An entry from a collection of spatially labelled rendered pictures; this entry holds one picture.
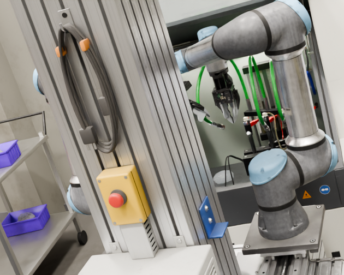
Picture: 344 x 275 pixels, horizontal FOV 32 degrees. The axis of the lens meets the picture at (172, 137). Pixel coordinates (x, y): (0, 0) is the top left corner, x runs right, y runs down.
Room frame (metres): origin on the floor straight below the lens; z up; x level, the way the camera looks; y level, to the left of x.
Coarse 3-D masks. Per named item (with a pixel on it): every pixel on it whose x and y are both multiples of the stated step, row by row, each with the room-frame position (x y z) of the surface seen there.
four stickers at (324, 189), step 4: (328, 184) 2.05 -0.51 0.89; (320, 188) 2.06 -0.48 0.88; (324, 188) 2.05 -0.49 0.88; (328, 188) 2.05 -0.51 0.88; (300, 192) 2.08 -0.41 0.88; (304, 192) 2.07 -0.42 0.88; (308, 192) 2.07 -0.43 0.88; (320, 192) 2.06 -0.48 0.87; (324, 192) 2.05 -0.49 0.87; (328, 192) 2.05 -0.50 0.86; (304, 196) 2.08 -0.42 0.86; (308, 196) 2.07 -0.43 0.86
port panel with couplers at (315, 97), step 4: (304, 48) 2.54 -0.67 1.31; (304, 56) 2.56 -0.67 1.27; (308, 56) 2.56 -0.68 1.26; (304, 60) 2.56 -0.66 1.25; (312, 68) 2.56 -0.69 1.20; (312, 72) 2.56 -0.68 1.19; (312, 76) 2.56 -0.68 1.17; (316, 88) 2.56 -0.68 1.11; (312, 92) 2.56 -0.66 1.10; (316, 92) 2.53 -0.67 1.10; (312, 96) 2.56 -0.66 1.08; (316, 96) 2.56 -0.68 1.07; (312, 100) 2.56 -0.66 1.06; (316, 100) 2.56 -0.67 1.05
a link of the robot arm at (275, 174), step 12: (264, 156) 1.61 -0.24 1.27; (276, 156) 1.58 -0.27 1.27; (288, 156) 1.59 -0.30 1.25; (252, 168) 1.58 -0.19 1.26; (264, 168) 1.55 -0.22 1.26; (276, 168) 1.54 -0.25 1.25; (288, 168) 1.56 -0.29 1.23; (300, 168) 1.56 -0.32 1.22; (252, 180) 1.58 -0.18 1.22; (264, 180) 1.54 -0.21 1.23; (276, 180) 1.54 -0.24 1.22; (288, 180) 1.55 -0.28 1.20; (300, 180) 1.56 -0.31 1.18; (264, 192) 1.55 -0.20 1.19; (276, 192) 1.54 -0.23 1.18; (288, 192) 1.55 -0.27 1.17; (264, 204) 1.56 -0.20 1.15; (276, 204) 1.54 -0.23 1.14
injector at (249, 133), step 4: (248, 120) 2.37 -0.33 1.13; (248, 124) 2.36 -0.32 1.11; (248, 128) 2.36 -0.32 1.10; (248, 132) 2.35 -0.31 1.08; (248, 136) 2.37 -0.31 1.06; (252, 136) 2.37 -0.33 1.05; (252, 140) 2.37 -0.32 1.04; (252, 144) 2.37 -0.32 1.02; (252, 148) 2.37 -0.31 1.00; (256, 152) 2.37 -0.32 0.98
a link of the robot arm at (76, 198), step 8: (40, 88) 1.90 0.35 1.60; (64, 144) 1.88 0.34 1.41; (72, 168) 1.87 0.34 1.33; (72, 176) 1.88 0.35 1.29; (72, 184) 1.86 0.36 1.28; (72, 192) 1.88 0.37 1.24; (80, 192) 1.84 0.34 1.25; (72, 200) 1.87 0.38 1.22; (80, 200) 1.84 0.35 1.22; (72, 208) 1.88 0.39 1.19; (80, 208) 1.85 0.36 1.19; (88, 208) 1.82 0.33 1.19
